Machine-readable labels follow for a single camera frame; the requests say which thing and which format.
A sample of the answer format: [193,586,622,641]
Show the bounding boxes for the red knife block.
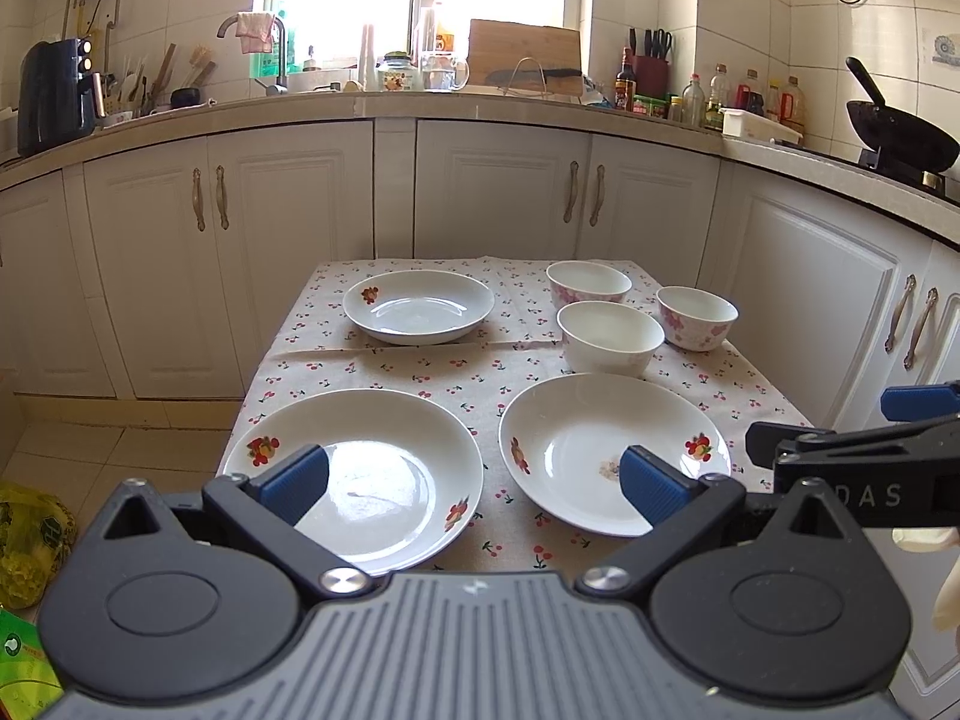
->
[628,28,674,99]

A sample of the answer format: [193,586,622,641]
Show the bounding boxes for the pink floral bowl left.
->
[547,260,633,309]

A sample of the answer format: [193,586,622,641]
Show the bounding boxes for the black wok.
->
[844,57,958,174]

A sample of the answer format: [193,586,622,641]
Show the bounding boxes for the kitchen faucet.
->
[217,11,288,96]

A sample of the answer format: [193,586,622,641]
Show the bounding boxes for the pink floral bowl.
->
[547,260,633,309]
[656,286,739,353]

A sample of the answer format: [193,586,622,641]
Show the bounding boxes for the cherry print tablecloth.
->
[218,257,811,577]

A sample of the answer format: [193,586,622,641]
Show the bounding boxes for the far white fruit plate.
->
[343,270,494,346]

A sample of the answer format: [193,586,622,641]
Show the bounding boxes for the pink floral bowl right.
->
[656,286,739,353]

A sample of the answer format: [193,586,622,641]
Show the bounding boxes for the plain white bowl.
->
[556,301,665,377]

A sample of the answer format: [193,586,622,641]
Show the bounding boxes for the wooden cutting board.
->
[467,20,584,98]

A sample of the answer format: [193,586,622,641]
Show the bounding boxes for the black air fryer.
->
[18,37,104,158]

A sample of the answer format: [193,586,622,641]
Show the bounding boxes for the dark sauce bottle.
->
[613,47,636,112]

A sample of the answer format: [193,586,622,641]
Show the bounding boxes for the green carton box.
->
[0,610,62,720]

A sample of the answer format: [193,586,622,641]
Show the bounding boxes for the yellow plastic bag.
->
[0,481,78,610]

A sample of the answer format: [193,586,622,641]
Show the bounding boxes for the white rectangular tray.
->
[722,107,802,145]

